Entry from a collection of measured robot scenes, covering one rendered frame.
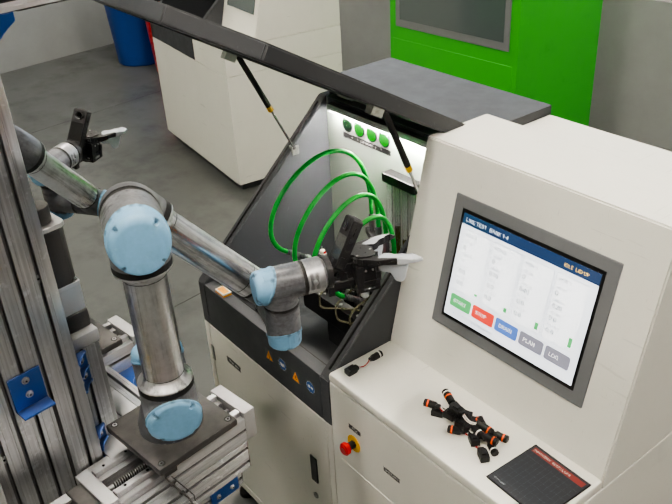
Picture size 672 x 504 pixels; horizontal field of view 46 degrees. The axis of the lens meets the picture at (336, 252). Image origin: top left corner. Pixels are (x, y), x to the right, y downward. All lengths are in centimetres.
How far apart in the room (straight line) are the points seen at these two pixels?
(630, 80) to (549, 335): 438
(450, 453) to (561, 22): 352
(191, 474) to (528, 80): 348
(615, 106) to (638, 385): 454
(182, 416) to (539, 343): 81
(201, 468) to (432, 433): 56
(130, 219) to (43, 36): 768
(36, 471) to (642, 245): 141
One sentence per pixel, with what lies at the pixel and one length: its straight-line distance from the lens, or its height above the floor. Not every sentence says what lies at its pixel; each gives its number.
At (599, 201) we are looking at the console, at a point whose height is 155.
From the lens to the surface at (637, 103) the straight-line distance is 613.
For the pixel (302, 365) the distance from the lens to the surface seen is 224.
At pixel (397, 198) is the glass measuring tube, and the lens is 246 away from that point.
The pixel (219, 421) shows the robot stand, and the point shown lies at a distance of 195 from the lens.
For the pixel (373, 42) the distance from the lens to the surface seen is 743.
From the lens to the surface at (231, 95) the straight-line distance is 515.
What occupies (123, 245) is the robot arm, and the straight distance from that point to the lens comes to 147.
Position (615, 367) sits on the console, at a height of 123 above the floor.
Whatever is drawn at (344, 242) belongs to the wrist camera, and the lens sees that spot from 165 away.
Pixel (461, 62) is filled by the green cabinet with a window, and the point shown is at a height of 84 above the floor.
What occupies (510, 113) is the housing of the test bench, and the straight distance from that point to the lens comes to 234.
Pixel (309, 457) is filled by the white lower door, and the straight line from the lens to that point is 248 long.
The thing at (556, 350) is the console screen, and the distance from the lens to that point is 187.
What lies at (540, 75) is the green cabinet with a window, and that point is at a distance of 497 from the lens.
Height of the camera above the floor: 232
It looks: 30 degrees down
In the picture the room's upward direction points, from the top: 3 degrees counter-clockwise
